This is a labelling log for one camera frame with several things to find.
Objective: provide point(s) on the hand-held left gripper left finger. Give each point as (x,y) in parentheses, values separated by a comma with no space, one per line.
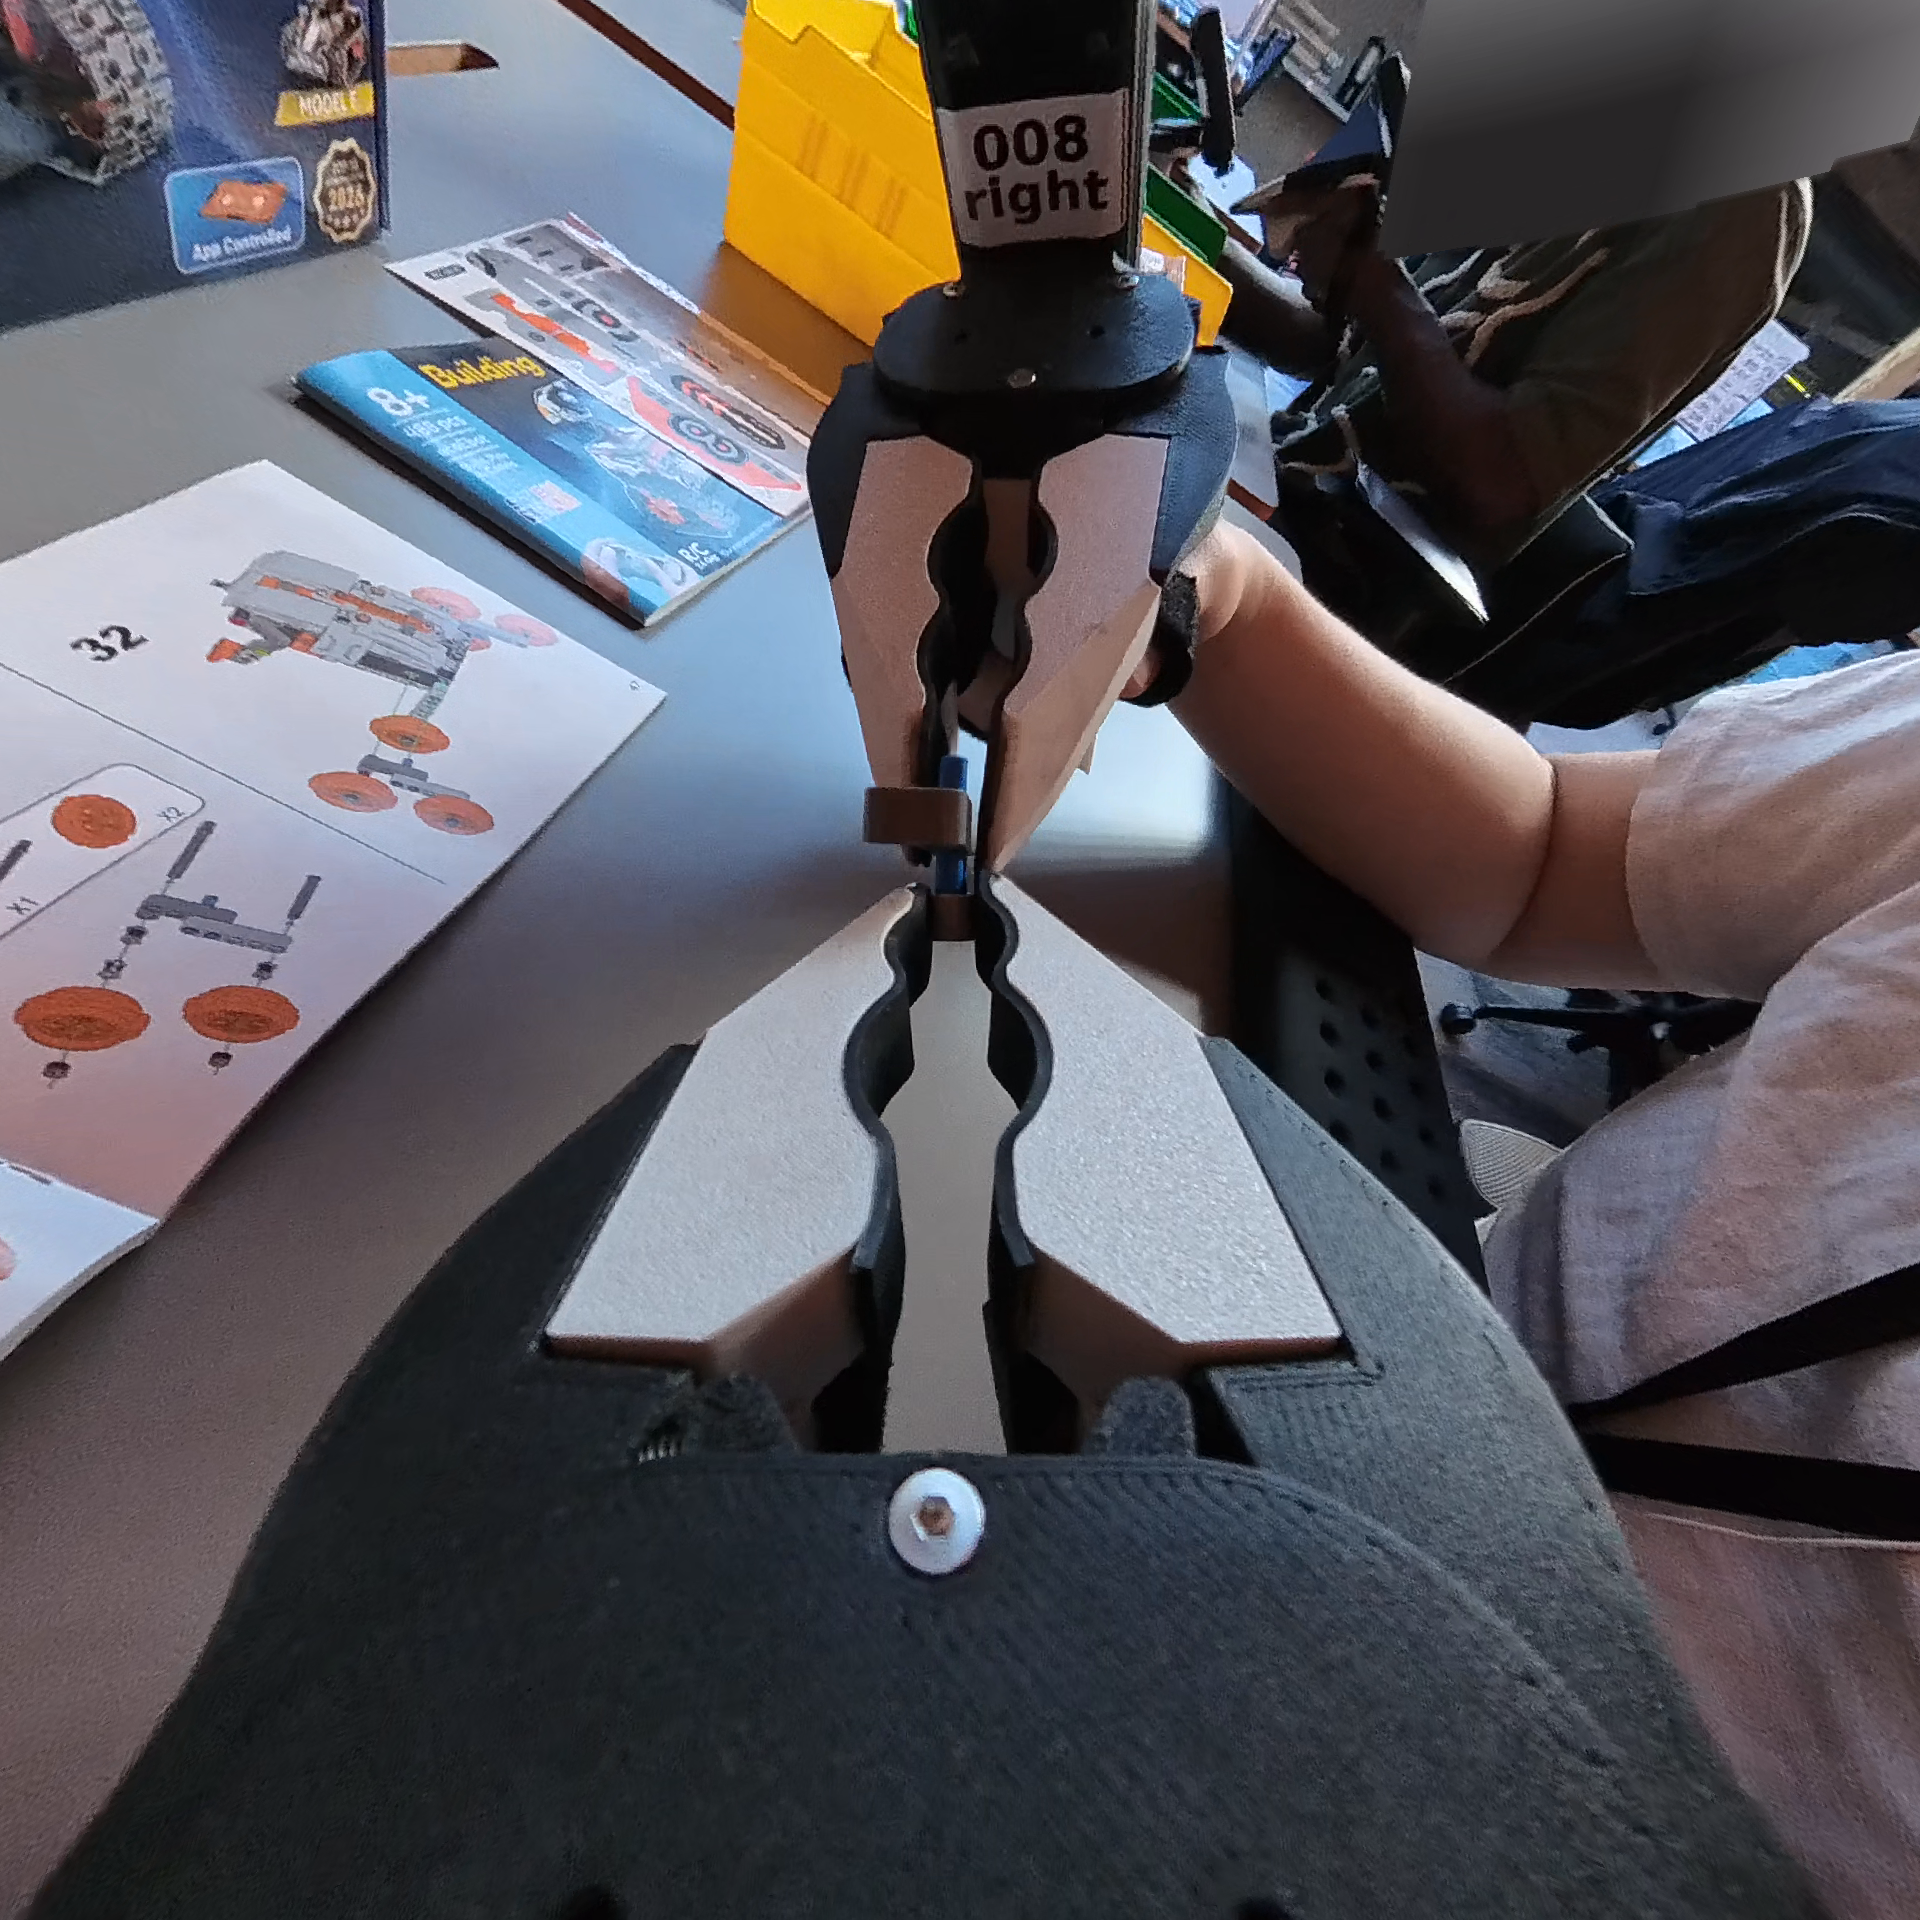
(722,1200)

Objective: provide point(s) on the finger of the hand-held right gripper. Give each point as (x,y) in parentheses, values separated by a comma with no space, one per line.
(1103,571)
(885,600)

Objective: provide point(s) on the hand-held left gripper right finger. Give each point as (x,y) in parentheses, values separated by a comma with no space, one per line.
(1155,1200)

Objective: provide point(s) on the blue connector pin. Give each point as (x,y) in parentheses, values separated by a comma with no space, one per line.
(954,774)

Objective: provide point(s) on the grey desk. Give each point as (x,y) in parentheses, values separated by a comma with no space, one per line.
(722,931)

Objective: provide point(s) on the person's right hand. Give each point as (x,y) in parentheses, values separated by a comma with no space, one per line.
(1253,616)

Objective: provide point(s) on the green plastic bin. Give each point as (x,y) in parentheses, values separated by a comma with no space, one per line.
(1185,224)

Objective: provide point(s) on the black perforated panel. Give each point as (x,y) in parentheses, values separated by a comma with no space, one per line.
(1337,1051)

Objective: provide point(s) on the yellow plastic bin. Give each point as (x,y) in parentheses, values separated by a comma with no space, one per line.
(810,149)

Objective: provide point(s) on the grey chair armrest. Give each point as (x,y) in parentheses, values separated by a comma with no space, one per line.
(1513,1162)

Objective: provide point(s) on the printed sticker sheet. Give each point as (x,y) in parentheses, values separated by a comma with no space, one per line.
(570,300)

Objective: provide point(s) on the blue cover manual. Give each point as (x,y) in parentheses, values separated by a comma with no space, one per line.
(451,435)

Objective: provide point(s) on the open white instruction booklet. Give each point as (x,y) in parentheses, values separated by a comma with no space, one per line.
(301,901)

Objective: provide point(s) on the person's white shirt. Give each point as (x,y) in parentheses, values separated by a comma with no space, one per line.
(1770,1141)

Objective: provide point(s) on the dark blue jacket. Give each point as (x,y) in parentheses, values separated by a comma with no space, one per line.
(1770,510)

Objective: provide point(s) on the blue robot kit box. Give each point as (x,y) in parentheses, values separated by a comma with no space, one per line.
(149,242)

